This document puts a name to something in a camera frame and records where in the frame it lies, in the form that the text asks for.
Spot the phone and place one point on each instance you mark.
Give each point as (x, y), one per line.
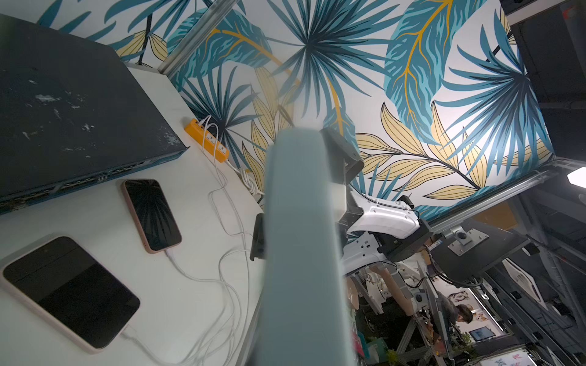
(65, 285)
(152, 214)
(303, 318)

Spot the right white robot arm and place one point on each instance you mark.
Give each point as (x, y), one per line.
(376, 230)

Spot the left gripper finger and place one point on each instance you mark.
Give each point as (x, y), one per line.
(257, 250)

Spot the orange power strip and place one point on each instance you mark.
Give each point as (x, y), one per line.
(201, 132)

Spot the dark grey network switch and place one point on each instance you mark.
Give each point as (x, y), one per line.
(72, 116)

